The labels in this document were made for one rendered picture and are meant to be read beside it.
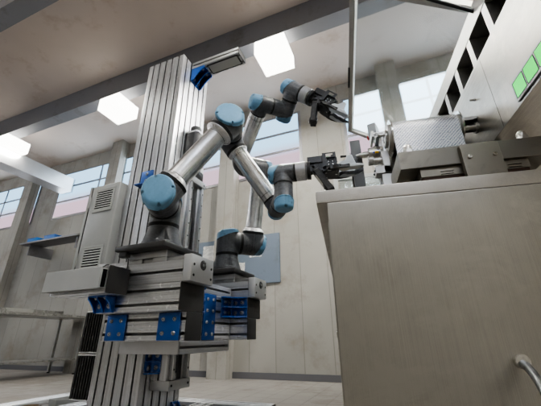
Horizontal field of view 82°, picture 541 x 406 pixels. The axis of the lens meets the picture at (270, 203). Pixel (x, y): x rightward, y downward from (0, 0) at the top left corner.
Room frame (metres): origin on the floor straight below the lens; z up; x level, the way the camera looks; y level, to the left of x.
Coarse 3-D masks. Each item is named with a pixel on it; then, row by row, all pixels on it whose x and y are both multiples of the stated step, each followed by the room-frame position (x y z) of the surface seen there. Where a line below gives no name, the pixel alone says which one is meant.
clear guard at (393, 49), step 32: (384, 0) 0.91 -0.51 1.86; (384, 32) 1.06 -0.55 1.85; (416, 32) 1.00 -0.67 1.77; (448, 32) 0.95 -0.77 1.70; (384, 64) 1.25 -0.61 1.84; (416, 64) 1.17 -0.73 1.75; (448, 64) 1.10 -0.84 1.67; (384, 96) 1.47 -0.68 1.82; (416, 96) 1.36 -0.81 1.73; (384, 128) 1.76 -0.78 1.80
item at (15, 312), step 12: (0, 312) 4.47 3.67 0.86; (12, 312) 4.61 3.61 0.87; (24, 312) 4.76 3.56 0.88; (36, 312) 5.57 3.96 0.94; (48, 312) 5.76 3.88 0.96; (60, 312) 5.96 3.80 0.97; (60, 324) 5.96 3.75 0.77; (84, 324) 5.72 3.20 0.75; (12, 360) 5.30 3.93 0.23; (24, 360) 5.27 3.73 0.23; (36, 360) 5.24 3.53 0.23; (48, 360) 5.31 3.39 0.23; (60, 360) 5.49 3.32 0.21; (48, 372) 5.94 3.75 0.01; (72, 372) 5.71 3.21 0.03
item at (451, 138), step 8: (416, 136) 0.99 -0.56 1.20; (424, 136) 0.99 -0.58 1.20; (432, 136) 0.98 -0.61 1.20; (440, 136) 0.98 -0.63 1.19; (448, 136) 0.97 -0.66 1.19; (456, 136) 0.97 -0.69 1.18; (400, 144) 1.01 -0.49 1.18; (416, 144) 1.00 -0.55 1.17; (424, 144) 0.99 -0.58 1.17; (432, 144) 0.98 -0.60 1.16; (440, 144) 0.98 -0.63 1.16; (448, 144) 0.97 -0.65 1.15; (456, 144) 0.97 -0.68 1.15
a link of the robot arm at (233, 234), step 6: (222, 234) 1.57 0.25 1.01; (228, 234) 1.57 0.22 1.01; (234, 234) 1.58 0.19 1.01; (240, 234) 1.60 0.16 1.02; (222, 240) 1.57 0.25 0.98; (228, 240) 1.57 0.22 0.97; (234, 240) 1.58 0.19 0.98; (240, 240) 1.59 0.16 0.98; (216, 246) 1.61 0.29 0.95; (222, 246) 1.57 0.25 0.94; (228, 246) 1.57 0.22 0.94; (234, 246) 1.59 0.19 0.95; (240, 246) 1.60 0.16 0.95; (216, 252) 1.60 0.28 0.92; (240, 252) 1.63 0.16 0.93
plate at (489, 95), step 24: (528, 0) 0.57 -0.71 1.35; (504, 24) 0.68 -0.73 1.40; (528, 24) 0.60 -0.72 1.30; (504, 48) 0.72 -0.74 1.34; (528, 48) 0.64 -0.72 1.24; (480, 72) 0.87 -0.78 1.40; (504, 72) 0.76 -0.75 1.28; (480, 96) 0.92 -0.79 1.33; (504, 96) 0.80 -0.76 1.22; (528, 96) 0.71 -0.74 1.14; (480, 120) 0.97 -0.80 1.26; (504, 120) 0.84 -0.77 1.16; (528, 120) 0.82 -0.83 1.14
